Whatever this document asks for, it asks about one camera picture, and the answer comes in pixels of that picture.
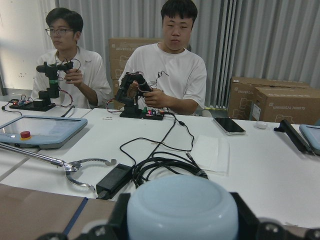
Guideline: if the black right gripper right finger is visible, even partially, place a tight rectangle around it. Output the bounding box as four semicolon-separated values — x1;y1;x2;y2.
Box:
231;192;283;240

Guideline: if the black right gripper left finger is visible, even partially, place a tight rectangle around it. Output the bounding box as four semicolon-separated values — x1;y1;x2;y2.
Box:
82;193;131;240

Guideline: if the light blue cup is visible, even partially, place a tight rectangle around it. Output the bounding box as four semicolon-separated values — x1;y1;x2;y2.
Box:
127;174;239;240

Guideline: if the black power adapter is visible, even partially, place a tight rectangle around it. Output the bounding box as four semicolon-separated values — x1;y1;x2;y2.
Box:
96;163;133;200

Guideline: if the white paper sheet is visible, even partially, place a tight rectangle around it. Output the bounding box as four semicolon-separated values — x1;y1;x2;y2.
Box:
190;135;230;176

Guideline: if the black smartphone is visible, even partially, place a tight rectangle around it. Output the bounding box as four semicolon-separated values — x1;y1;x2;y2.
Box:
213;117;246;136

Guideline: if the white earbud case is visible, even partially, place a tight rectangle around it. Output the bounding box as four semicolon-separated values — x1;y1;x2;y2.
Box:
254;121;268;130

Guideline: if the teach pendant tablet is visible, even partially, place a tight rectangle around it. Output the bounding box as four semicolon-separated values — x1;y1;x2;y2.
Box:
0;115;88;149

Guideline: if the cardboard box right front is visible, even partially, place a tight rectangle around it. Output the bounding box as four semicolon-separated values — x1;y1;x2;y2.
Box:
250;87;320;125

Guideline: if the cardboard box right rear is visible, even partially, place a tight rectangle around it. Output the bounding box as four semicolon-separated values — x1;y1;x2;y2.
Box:
227;76;310;120

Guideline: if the person with glasses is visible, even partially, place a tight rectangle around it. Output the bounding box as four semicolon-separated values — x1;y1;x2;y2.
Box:
36;7;112;109

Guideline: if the person in white t-shirt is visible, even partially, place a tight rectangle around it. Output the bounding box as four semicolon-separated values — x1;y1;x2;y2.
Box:
123;0;207;115

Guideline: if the cardboard box behind persons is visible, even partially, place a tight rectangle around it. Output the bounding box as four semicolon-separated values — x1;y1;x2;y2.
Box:
108;37;162;97

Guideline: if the coiled black cable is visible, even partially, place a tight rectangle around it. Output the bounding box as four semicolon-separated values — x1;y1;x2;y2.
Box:
131;149;210;190

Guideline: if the green handled reacher grabber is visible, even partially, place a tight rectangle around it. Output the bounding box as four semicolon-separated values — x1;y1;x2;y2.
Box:
0;142;117;192

